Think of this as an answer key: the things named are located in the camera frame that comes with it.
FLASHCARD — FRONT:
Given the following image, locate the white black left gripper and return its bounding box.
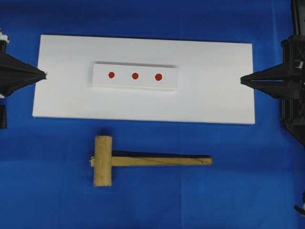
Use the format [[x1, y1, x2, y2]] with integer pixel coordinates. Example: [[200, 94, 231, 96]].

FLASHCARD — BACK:
[[0, 29, 46, 97]]

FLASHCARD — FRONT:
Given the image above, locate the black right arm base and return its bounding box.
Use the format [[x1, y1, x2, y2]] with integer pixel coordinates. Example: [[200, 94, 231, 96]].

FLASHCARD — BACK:
[[291, 0, 305, 35]]

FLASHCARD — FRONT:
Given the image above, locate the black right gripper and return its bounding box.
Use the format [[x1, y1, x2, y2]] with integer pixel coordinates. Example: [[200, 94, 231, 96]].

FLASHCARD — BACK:
[[240, 34, 305, 127]]

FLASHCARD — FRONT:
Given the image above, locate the black cylinder left edge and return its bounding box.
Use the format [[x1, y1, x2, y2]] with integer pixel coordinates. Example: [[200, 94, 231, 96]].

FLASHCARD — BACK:
[[0, 105, 7, 129]]

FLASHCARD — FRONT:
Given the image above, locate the blue table cloth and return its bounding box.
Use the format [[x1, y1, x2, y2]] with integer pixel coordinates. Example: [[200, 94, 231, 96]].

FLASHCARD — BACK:
[[0, 0, 305, 229]]

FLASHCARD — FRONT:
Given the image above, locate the wooden mallet hammer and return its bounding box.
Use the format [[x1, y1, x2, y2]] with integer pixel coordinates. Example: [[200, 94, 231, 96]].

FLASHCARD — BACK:
[[89, 135, 213, 187]]

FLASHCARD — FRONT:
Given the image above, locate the large white foam board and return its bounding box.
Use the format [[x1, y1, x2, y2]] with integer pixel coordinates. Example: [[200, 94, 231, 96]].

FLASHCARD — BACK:
[[32, 35, 255, 125]]

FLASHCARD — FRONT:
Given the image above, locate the black clamp bottom right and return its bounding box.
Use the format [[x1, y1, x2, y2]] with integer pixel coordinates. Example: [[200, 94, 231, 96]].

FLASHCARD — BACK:
[[294, 190, 305, 215]]

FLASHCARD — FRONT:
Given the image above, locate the small white raised block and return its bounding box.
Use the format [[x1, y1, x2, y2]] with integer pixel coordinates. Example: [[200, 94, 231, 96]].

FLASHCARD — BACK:
[[91, 62, 179, 92]]

